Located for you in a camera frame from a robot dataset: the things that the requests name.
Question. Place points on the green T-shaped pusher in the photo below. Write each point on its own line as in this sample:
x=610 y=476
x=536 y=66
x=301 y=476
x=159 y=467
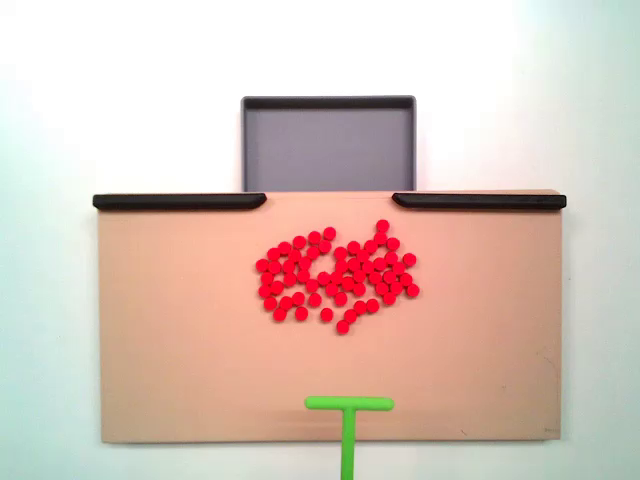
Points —
x=348 y=440

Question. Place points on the grey rectangular container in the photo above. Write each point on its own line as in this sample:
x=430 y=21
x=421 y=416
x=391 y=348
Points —
x=327 y=145

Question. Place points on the red round granule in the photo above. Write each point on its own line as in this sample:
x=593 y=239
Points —
x=380 y=263
x=372 y=305
x=393 y=243
x=340 y=252
x=389 y=276
x=367 y=267
x=375 y=277
x=274 y=266
x=286 y=302
x=326 y=314
x=343 y=327
x=280 y=314
x=314 y=237
x=412 y=290
x=295 y=256
x=277 y=287
x=342 y=265
x=298 y=299
x=331 y=289
x=380 y=237
x=370 y=245
x=395 y=287
x=382 y=225
x=304 y=263
x=354 y=264
x=350 y=316
x=289 y=267
x=312 y=285
x=359 y=288
x=359 y=275
x=391 y=258
x=299 y=242
x=335 y=276
x=264 y=290
x=382 y=288
x=360 y=307
x=389 y=298
x=325 y=246
x=267 y=278
x=347 y=283
x=303 y=275
x=398 y=269
x=341 y=299
x=363 y=256
x=270 y=302
x=353 y=247
x=406 y=279
x=262 y=265
x=301 y=313
x=329 y=233
x=290 y=278
x=313 y=252
x=284 y=247
x=273 y=254
x=322 y=276
x=409 y=259
x=315 y=299

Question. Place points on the black edge bar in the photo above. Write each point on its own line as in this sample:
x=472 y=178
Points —
x=175 y=201
x=480 y=201

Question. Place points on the beige flat board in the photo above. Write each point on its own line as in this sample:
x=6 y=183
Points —
x=175 y=325

